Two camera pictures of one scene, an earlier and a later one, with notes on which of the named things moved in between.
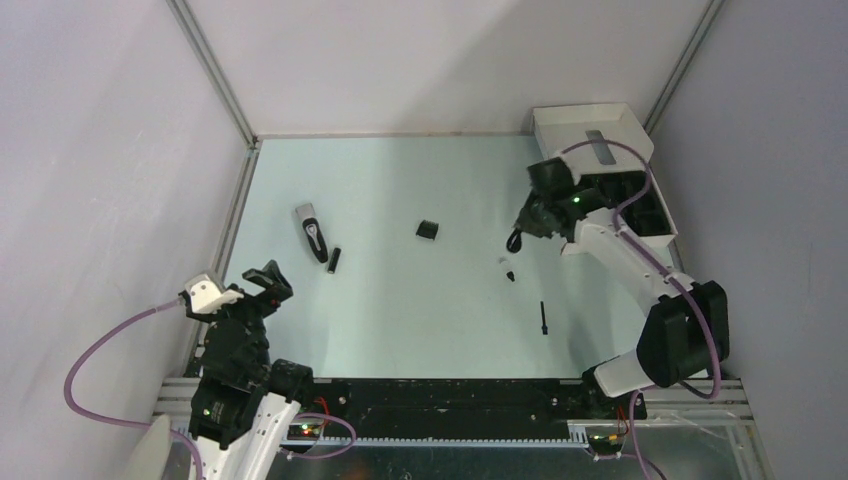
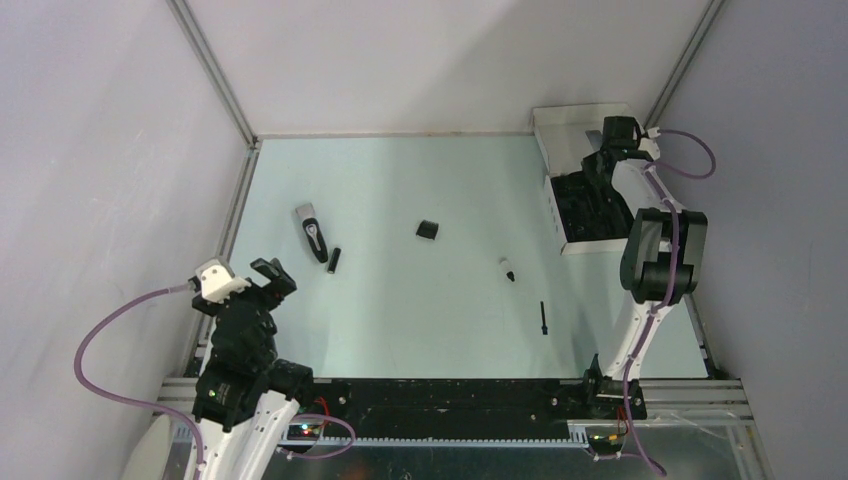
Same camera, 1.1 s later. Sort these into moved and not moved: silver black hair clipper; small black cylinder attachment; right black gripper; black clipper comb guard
Moved: right black gripper
Not moved: small black cylinder attachment; black clipper comb guard; silver black hair clipper
